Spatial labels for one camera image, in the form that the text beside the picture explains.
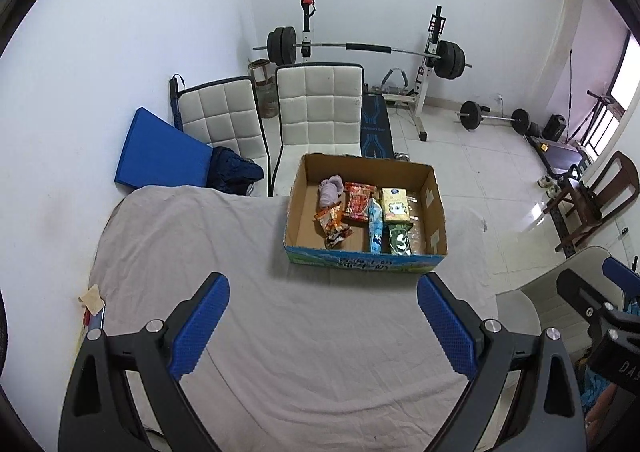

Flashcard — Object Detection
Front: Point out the blue foam mat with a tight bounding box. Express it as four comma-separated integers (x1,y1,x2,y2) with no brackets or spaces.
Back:
114,108,212,189

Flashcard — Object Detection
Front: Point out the left white padded chair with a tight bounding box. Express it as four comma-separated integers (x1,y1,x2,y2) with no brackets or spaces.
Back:
169,74,272,196

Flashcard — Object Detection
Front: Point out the blue white tube packet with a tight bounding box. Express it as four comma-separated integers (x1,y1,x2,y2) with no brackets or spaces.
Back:
368,198,384,254

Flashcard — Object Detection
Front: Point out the black blue bench pad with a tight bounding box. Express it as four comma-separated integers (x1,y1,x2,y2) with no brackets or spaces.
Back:
360,94,395,160

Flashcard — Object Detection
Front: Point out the grey table cloth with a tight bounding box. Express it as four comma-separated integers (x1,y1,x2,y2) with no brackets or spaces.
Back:
90,186,465,451

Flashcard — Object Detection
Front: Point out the purple sock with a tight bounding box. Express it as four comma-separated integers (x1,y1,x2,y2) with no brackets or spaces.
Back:
318,175,344,209

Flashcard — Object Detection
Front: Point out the orange snack packet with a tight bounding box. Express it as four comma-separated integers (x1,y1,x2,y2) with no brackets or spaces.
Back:
314,203,352,250

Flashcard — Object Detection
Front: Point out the green snack packet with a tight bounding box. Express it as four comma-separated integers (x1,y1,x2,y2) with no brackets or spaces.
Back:
388,224,412,256

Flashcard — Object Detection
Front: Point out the white padded chair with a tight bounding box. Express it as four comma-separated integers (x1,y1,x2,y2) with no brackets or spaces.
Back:
169,74,272,196
272,62,363,196

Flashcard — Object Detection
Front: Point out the white weight bench rack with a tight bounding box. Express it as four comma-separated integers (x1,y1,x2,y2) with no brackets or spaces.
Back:
300,0,446,142

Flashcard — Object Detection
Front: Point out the dark wooden chair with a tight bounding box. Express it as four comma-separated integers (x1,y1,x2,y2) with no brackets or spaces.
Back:
544,151,639,253

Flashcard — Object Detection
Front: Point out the blue phone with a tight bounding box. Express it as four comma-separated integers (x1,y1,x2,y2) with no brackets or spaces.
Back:
88,307,106,331

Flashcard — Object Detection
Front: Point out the red snack packet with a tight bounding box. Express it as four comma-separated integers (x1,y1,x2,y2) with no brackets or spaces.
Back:
343,182,376,222

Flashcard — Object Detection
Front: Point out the barbell on rack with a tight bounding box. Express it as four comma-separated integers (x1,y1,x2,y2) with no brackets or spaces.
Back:
252,26,473,80

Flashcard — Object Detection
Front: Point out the open cardboard box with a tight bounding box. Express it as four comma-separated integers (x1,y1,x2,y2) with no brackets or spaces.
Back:
283,153,448,272

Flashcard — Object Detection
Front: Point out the yellow tissue pack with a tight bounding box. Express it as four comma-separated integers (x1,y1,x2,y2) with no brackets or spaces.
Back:
382,188,410,224

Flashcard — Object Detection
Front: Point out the beige paper scrap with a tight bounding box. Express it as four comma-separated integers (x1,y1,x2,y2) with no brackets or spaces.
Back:
77,284,105,316

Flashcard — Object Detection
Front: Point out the dark blue garment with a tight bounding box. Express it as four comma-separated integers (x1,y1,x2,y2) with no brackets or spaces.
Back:
206,146,265,196

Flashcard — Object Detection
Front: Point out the small barbell on floor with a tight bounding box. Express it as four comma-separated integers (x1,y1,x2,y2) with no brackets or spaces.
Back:
458,100,530,134

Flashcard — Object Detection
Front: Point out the black treadmill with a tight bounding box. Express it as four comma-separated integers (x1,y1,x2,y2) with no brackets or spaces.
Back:
525,114,589,178

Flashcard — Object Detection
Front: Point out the right white padded chair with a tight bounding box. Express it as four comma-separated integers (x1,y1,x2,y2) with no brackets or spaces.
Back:
272,62,363,196

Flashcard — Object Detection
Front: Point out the grey plastic chair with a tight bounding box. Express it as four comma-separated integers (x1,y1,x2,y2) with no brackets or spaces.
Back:
496,246,624,361

